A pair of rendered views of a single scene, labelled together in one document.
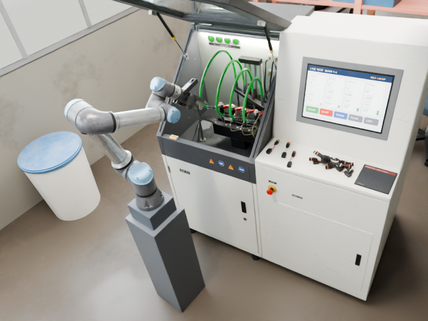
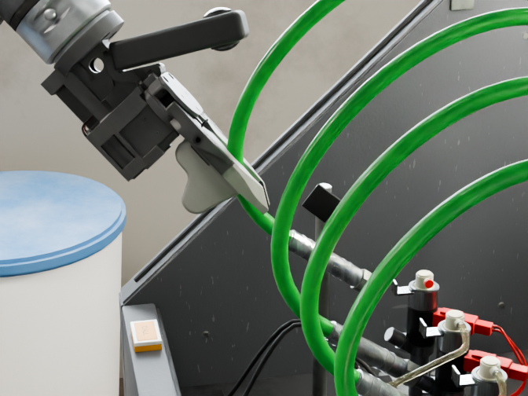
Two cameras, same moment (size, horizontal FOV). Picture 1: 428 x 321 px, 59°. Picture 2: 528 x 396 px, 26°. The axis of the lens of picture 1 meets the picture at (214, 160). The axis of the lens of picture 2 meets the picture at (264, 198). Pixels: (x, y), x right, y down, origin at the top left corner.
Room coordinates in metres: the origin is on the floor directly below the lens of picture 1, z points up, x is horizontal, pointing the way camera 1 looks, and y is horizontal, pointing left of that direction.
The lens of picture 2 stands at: (1.17, -0.60, 1.58)
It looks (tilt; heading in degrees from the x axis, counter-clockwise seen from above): 22 degrees down; 41
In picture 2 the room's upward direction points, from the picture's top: straight up
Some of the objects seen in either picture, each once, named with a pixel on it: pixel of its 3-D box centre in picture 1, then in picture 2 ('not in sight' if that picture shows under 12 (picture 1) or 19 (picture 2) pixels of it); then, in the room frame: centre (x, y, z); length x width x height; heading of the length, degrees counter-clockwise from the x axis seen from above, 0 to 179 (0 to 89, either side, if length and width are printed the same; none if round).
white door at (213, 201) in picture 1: (213, 205); not in sight; (1.78, 0.06, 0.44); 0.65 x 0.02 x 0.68; 52
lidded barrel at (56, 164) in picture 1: (64, 178); (18, 339); (2.52, 1.28, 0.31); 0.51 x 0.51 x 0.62
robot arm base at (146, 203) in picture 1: (148, 194); not in sight; (1.47, 0.38, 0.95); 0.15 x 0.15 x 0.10
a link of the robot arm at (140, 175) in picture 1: (141, 178); not in sight; (1.48, 0.38, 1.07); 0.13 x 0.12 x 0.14; 35
